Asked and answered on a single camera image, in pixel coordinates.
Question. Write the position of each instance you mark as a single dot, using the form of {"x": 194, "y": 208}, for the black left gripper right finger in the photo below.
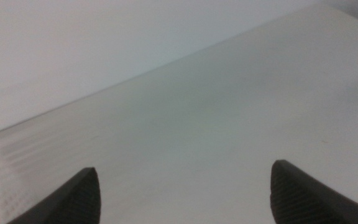
{"x": 297, "y": 199}

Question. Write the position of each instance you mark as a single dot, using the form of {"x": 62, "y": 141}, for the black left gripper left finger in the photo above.
{"x": 76, "y": 202}

